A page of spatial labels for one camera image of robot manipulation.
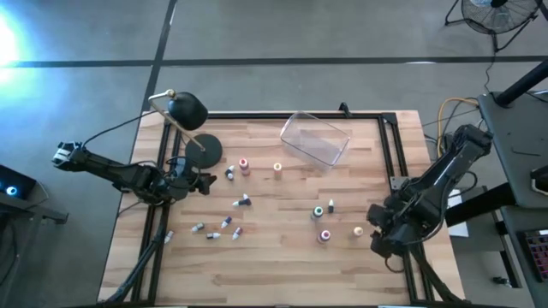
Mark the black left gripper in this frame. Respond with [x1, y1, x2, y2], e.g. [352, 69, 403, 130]
[169, 157, 217, 200]

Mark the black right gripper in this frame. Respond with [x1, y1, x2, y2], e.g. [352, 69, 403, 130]
[366, 203, 414, 260]

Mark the clear plastic container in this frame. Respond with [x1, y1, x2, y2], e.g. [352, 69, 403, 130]
[279, 110, 351, 173]

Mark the black desk lamp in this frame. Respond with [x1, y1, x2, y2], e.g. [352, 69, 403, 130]
[147, 88, 223, 170]

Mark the white paper sheet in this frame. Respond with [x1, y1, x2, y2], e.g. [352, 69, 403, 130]
[447, 190, 470, 239]

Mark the black keyboard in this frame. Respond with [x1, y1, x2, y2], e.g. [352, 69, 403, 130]
[515, 228, 548, 283]

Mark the grey side desk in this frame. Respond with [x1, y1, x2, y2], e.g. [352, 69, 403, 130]
[476, 89, 548, 308]

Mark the black desk device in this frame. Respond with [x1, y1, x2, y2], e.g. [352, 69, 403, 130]
[529, 164, 548, 198]

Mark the black box with blue light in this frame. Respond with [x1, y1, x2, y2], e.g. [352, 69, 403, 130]
[0, 164, 38, 201]

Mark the black slanted pole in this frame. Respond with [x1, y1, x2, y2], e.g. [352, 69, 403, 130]
[495, 58, 548, 108]

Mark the black floor fan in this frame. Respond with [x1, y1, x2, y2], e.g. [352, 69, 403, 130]
[444, 0, 543, 53]

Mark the black aluminium table frame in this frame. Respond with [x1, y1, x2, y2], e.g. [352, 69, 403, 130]
[98, 111, 468, 307]

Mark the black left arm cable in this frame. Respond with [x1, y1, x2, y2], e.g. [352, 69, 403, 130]
[81, 110, 152, 147]

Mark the yellow cable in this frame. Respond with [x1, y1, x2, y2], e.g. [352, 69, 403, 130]
[435, 96, 480, 158]

